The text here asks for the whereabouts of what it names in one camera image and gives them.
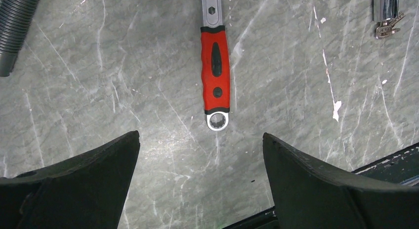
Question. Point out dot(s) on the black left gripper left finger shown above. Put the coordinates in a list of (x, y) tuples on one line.
[(87, 191)]

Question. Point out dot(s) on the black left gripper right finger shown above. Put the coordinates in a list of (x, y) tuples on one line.
[(309, 193)]

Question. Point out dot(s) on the silver key bunch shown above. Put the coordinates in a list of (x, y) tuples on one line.
[(387, 28)]

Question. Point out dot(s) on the red handled adjustable wrench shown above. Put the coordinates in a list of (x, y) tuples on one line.
[(215, 73)]

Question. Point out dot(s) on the red cable lock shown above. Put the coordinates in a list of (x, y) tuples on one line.
[(385, 10)]

